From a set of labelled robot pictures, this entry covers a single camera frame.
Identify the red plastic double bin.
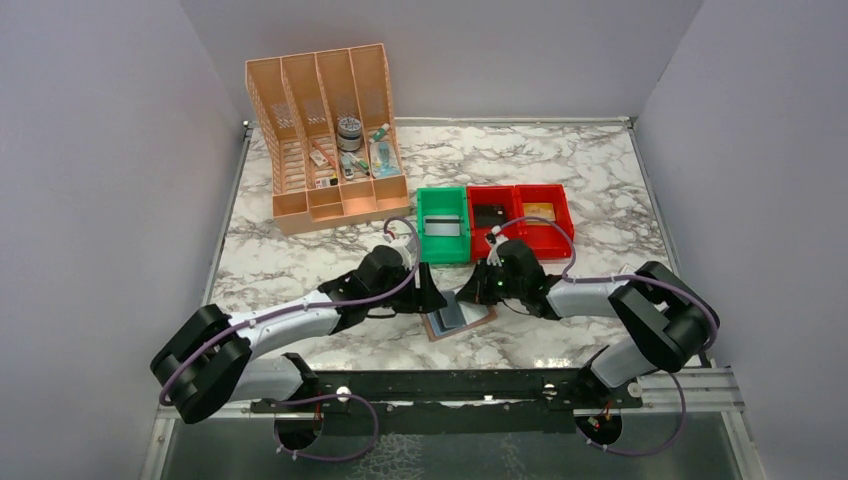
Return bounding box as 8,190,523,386
466,184,575,262

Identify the green plastic bin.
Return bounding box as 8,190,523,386
416,187,471,265

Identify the orange plastic file organizer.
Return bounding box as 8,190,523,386
245,43,411,235

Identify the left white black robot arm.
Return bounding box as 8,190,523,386
150,245,448,424

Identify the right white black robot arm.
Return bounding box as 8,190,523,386
456,239,719,397

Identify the grey card in green bin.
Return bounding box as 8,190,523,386
423,215,462,237

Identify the gold card box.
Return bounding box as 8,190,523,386
522,202,557,225

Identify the black wallet in bin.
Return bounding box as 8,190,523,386
472,204,508,229

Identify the green marker pen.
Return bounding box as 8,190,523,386
352,157,370,176

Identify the blue packaged item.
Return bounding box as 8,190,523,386
369,141,402,179

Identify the red white small packet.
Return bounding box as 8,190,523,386
309,147,337,169

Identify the green white glue tube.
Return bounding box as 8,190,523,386
369,123,391,143

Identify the small round tin can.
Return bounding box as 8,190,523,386
336,116,363,152

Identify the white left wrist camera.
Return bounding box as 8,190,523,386
389,235,420,269

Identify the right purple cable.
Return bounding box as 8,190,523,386
486,215,721,458

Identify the purple cable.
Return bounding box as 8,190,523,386
486,215,721,458
158,217,424,464

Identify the black metal base rail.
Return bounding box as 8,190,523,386
257,368,643,411

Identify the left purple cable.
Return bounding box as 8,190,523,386
158,217,424,464

